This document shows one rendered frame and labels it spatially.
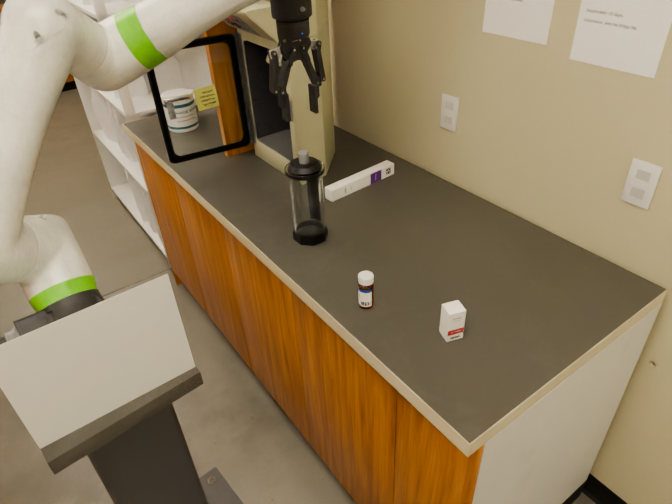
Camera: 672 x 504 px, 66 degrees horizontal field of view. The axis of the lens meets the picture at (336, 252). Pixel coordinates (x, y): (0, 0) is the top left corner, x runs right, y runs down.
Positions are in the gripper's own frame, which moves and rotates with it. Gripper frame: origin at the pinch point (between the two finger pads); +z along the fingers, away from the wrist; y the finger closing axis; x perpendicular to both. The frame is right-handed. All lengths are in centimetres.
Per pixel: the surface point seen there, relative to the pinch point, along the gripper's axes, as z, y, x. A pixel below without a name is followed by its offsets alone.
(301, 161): 14.6, 1.4, 0.8
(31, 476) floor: 134, 102, -51
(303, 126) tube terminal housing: 19.2, -17.4, -28.5
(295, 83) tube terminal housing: 5.0, -15.9, -28.5
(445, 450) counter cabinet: 53, 12, 68
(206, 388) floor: 134, 31, -50
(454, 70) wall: 4, -58, -3
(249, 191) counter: 40, 2, -36
